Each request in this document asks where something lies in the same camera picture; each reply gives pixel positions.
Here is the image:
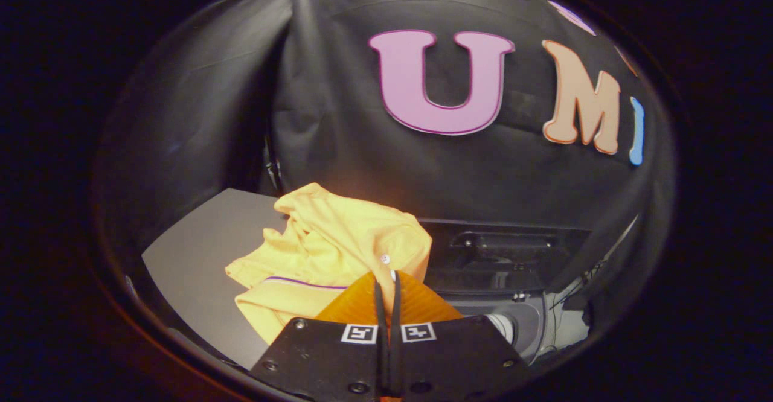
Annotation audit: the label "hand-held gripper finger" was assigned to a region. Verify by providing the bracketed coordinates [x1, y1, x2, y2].
[249, 271, 390, 402]
[390, 271, 532, 402]

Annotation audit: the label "yellow shirt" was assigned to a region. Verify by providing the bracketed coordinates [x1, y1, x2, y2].
[225, 183, 433, 345]

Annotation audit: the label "dark washing machine lid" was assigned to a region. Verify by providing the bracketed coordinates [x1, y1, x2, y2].
[419, 218, 594, 295]

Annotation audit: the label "white and dark cabinet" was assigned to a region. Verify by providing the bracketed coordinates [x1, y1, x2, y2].
[142, 188, 292, 371]

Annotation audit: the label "black backdrop cloth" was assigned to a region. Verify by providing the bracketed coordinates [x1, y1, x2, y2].
[91, 0, 677, 330]

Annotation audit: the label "black floor cables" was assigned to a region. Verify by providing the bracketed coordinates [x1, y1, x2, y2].
[544, 257, 608, 354]

